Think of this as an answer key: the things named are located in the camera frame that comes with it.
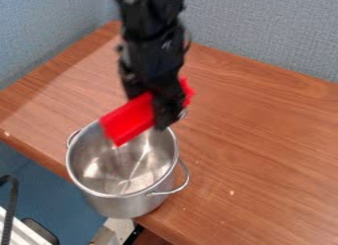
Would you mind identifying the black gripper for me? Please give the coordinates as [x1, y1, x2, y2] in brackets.
[116, 28, 190, 131]

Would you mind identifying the metal pot with handles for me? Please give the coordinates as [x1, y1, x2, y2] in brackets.
[63, 122, 189, 218]

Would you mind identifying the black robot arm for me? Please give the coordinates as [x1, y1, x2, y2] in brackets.
[114, 0, 189, 130]

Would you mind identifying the black cable lower left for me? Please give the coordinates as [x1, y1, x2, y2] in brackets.
[0, 174, 21, 245]

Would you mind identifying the white ribbed appliance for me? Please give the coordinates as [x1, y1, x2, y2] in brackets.
[0, 206, 51, 245]

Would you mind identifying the white bracket under table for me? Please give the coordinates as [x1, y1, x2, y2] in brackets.
[88, 218, 134, 245]

